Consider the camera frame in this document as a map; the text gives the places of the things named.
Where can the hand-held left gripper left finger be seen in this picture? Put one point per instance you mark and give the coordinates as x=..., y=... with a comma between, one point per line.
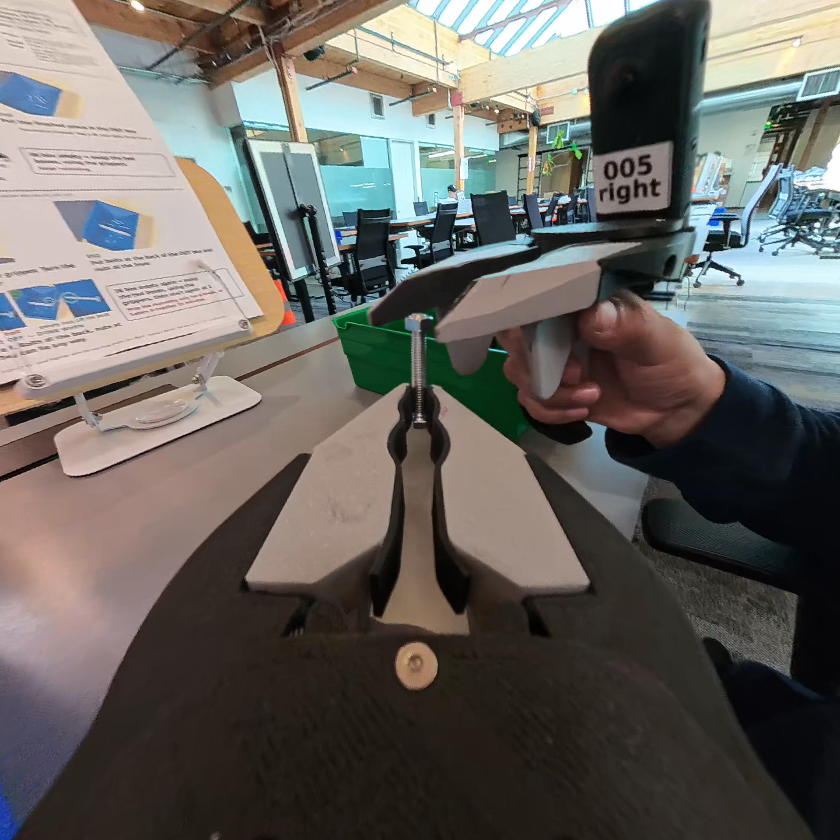
x=321, y=512

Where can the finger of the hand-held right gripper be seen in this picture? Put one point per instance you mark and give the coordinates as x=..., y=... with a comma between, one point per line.
x=446, y=282
x=525, y=295

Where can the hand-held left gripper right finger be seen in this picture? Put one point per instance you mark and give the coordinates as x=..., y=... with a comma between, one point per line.
x=505, y=512

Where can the silver hex bolt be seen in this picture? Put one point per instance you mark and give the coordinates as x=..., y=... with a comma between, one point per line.
x=418, y=361

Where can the green plastic bin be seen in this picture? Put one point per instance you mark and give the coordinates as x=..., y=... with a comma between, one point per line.
x=387, y=354

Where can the person's right forearm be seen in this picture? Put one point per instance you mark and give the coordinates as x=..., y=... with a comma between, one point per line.
x=754, y=459

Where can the person's right hand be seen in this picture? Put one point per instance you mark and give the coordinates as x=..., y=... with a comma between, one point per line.
x=643, y=374

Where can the row of black office chairs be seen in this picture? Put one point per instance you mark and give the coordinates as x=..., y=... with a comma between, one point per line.
x=492, y=220

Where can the green hanging plant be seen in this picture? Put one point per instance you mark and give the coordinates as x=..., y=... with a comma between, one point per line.
x=563, y=148

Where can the orange traffic cone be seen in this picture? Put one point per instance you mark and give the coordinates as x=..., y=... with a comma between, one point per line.
x=287, y=308

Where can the grey panel board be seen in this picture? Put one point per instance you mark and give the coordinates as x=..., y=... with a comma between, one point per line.
x=295, y=210

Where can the row of grey office chairs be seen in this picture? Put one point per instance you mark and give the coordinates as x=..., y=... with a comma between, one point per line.
x=797, y=210

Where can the black mesh armrest chair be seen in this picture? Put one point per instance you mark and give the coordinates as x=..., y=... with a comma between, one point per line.
x=722, y=538

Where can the person's dark clothing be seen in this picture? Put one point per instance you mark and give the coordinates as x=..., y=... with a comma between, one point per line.
x=774, y=722

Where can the printed instruction sheet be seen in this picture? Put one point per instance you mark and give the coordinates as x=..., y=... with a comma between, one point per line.
x=98, y=197

